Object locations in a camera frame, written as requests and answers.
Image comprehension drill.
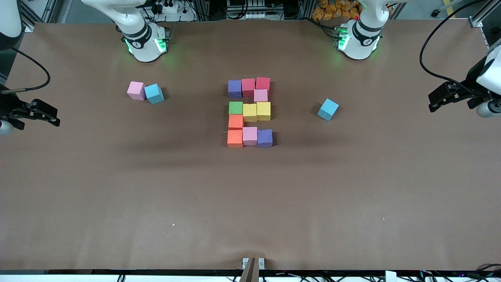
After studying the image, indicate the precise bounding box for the yellow foam cube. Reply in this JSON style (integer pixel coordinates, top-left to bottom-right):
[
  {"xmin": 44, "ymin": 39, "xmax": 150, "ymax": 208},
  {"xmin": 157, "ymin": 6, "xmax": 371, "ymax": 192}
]
[
  {"xmin": 256, "ymin": 102, "xmax": 271, "ymax": 121},
  {"xmin": 243, "ymin": 103, "xmax": 258, "ymax": 122}
]

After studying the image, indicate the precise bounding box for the purple foam cube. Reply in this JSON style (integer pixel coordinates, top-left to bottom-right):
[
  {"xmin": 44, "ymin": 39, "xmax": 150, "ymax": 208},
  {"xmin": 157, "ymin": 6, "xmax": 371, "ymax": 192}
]
[
  {"xmin": 228, "ymin": 80, "xmax": 243, "ymax": 99},
  {"xmin": 257, "ymin": 129, "xmax": 273, "ymax": 148}
]

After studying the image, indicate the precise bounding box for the blue foam cube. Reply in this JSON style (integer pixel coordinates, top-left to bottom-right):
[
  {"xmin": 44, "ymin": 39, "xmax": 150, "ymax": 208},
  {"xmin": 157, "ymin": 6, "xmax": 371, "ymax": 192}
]
[
  {"xmin": 317, "ymin": 98, "xmax": 339, "ymax": 121},
  {"xmin": 144, "ymin": 83, "xmax": 165, "ymax": 105}
]

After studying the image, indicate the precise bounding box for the orange snack bag pile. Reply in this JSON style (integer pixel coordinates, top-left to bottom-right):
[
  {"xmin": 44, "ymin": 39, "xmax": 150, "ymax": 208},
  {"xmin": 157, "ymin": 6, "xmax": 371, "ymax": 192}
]
[{"xmin": 312, "ymin": 0, "xmax": 362, "ymax": 21}]

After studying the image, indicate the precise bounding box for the white power strip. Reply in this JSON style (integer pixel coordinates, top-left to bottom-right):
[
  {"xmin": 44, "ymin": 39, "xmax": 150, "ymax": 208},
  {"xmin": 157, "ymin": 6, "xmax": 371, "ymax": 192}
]
[{"xmin": 151, "ymin": 0, "xmax": 196, "ymax": 22}]

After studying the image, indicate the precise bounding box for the brown paper table cover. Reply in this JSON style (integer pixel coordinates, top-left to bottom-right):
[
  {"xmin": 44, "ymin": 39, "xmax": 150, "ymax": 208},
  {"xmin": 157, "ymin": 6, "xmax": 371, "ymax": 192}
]
[{"xmin": 0, "ymin": 19, "xmax": 501, "ymax": 271}]

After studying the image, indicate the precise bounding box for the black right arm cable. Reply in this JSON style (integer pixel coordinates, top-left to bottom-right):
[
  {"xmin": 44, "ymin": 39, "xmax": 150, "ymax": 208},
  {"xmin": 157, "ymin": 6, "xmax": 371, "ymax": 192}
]
[{"xmin": 2, "ymin": 47, "xmax": 51, "ymax": 94}]

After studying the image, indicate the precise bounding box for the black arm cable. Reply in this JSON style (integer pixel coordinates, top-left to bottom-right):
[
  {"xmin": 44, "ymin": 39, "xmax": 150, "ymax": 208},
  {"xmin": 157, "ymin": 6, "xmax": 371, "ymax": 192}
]
[
  {"xmin": 2, "ymin": 47, "xmax": 51, "ymax": 94},
  {"xmin": 419, "ymin": 0, "xmax": 486, "ymax": 94}
]

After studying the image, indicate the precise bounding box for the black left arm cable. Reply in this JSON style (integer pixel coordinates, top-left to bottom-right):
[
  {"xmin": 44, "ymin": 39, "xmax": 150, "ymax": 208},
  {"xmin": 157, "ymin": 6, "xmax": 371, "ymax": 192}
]
[{"xmin": 419, "ymin": 0, "xmax": 486, "ymax": 94}]

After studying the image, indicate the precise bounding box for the aluminium frame profile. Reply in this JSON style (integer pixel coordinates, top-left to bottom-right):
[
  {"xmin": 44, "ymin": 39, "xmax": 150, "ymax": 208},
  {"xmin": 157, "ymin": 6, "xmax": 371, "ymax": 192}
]
[
  {"xmin": 470, "ymin": 0, "xmax": 501, "ymax": 28},
  {"xmin": 22, "ymin": 0, "xmax": 59, "ymax": 32}
]

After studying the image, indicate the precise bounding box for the metal mount bracket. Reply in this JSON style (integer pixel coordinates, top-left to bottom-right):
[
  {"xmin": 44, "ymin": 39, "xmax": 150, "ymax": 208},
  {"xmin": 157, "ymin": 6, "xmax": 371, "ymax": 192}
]
[{"xmin": 240, "ymin": 257, "xmax": 265, "ymax": 282}]

